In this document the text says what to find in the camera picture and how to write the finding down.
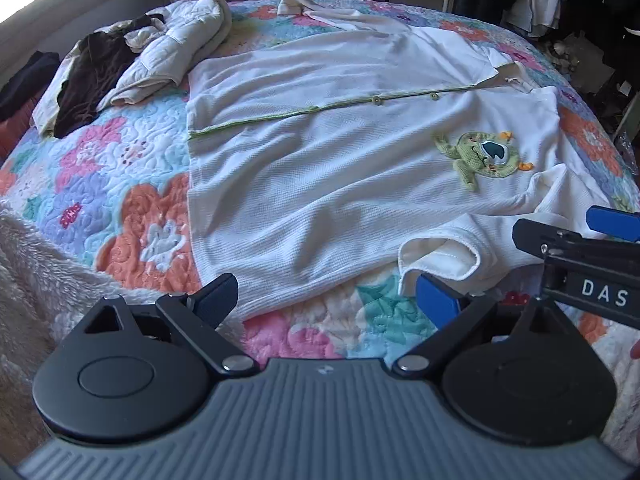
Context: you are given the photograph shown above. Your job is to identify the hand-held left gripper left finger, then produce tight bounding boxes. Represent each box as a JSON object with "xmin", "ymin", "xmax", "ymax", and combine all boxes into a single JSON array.
[{"xmin": 70, "ymin": 273, "xmax": 260, "ymax": 377}]

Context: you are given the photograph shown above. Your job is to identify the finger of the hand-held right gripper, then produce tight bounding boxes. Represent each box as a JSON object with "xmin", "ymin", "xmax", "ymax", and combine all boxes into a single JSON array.
[{"xmin": 585, "ymin": 204, "xmax": 640, "ymax": 242}]

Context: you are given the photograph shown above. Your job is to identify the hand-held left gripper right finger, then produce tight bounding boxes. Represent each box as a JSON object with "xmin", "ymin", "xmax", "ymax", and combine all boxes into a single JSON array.
[{"xmin": 392, "ymin": 273, "xmax": 576, "ymax": 377}]

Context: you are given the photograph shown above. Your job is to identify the white waffle shirt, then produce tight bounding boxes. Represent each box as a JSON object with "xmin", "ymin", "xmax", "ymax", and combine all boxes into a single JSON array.
[{"xmin": 186, "ymin": 0, "xmax": 614, "ymax": 320}]

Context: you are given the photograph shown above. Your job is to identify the black folded clothes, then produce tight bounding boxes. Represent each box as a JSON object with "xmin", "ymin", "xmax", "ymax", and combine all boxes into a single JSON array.
[{"xmin": 0, "ymin": 51, "xmax": 62, "ymax": 122}]

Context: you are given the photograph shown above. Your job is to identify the floral quilt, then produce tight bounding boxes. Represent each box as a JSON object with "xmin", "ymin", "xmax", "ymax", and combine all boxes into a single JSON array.
[{"xmin": 0, "ymin": 0, "xmax": 640, "ymax": 461}]

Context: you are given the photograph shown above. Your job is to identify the white fluffy blanket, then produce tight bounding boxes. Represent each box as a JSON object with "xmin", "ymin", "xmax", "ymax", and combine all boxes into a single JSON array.
[{"xmin": 0, "ymin": 205, "xmax": 247, "ymax": 463}]

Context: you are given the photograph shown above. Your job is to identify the brown velvet garment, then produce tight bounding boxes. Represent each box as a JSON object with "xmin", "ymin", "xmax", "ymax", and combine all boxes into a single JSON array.
[{"xmin": 52, "ymin": 14, "xmax": 166, "ymax": 140}]

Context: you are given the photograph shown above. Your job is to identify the white quilted jacket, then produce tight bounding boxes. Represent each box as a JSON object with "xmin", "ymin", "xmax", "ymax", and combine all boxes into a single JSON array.
[{"xmin": 32, "ymin": 0, "xmax": 234, "ymax": 134}]

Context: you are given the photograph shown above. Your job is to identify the pink suitcase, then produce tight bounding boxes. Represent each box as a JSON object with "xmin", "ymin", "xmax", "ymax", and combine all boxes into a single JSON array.
[{"xmin": 0, "ymin": 95, "xmax": 42, "ymax": 157}]

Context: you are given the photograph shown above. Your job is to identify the cream knit garment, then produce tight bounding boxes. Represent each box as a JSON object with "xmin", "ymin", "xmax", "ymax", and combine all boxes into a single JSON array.
[{"xmin": 124, "ymin": 20, "xmax": 169, "ymax": 52}]

